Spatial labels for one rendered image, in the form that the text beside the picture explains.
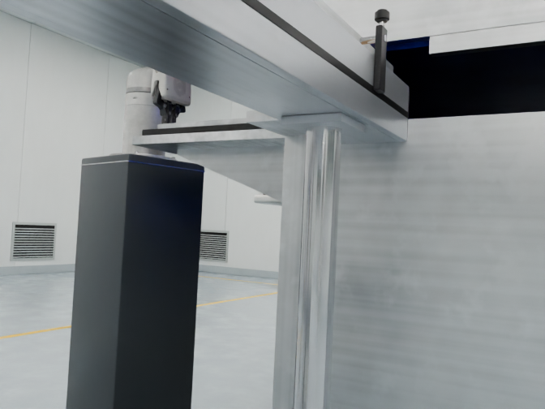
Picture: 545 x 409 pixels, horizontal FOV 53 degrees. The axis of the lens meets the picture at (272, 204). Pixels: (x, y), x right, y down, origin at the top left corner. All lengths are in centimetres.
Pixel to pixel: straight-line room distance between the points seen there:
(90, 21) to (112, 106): 749
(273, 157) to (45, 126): 617
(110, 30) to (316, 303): 44
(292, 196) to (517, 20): 46
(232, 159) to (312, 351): 57
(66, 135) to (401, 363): 671
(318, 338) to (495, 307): 29
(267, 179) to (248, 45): 68
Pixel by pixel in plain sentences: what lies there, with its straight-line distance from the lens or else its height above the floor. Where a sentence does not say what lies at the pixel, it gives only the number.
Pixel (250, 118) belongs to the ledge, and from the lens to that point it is 91.
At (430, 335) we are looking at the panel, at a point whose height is 53.
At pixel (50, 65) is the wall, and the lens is 737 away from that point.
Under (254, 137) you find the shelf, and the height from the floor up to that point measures 86.
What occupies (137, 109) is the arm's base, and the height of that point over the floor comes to 99.
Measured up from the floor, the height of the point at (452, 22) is 103.
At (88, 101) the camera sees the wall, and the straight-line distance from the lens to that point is 768.
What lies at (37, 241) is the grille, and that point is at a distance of 712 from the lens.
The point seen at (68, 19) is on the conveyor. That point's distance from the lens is 47.
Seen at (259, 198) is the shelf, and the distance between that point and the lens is 196.
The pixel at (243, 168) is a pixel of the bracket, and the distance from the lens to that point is 118.
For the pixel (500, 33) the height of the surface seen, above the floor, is 100.
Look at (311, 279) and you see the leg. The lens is 74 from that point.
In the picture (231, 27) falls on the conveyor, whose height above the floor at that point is 85.
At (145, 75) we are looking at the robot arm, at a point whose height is 109.
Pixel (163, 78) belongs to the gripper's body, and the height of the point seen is 103.
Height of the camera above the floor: 69
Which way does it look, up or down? 2 degrees up
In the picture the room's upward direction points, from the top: 3 degrees clockwise
